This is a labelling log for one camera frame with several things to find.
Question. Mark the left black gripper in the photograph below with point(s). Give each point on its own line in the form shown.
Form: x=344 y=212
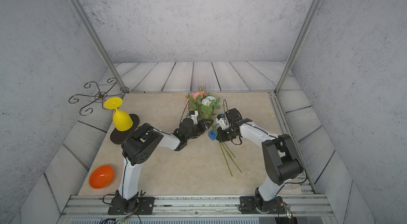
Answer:
x=205 y=127

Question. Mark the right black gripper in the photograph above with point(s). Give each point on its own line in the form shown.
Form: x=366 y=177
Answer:
x=220 y=136

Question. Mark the blue tape dispenser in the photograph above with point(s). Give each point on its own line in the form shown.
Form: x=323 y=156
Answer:
x=213 y=133

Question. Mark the artificial flower bouquet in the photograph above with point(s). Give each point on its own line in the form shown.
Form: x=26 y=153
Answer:
x=207 y=104

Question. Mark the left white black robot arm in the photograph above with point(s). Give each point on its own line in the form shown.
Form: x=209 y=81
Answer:
x=139 y=146

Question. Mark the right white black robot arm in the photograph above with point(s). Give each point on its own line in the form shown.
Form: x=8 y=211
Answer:
x=281 y=158

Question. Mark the yellow plastic goblet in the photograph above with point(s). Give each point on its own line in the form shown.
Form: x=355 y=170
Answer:
x=121 y=119

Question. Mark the black oval tray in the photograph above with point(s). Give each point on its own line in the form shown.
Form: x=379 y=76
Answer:
x=118 y=137

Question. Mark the clear plastic cup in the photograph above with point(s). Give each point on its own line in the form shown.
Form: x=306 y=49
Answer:
x=291 y=186

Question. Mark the orange plastic bowl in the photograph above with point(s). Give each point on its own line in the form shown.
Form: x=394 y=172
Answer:
x=101 y=177

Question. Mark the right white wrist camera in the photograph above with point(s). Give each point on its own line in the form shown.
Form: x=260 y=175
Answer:
x=222 y=121

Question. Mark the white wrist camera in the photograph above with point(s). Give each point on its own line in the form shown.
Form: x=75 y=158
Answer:
x=193 y=115
x=222 y=121

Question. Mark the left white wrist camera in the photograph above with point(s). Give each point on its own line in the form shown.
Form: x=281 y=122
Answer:
x=193 y=115

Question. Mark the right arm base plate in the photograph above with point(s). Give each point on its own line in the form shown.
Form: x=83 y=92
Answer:
x=256 y=205

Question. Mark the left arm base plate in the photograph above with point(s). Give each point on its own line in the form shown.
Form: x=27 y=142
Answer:
x=132 y=205

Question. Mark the curly metal wire stand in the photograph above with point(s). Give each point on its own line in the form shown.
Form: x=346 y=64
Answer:
x=100 y=96

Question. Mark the aluminium rail front frame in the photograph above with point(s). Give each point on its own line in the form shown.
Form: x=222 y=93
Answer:
x=201 y=209

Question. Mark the right aluminium corner post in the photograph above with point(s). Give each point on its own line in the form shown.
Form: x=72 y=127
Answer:
x=312 y=11

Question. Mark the aluminium corner post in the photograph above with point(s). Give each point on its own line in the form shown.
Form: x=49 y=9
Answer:
x=312 y=11
x=102 y=51

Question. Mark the left aluminium corner post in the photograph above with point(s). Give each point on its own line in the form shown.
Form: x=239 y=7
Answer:
x=102 y=51

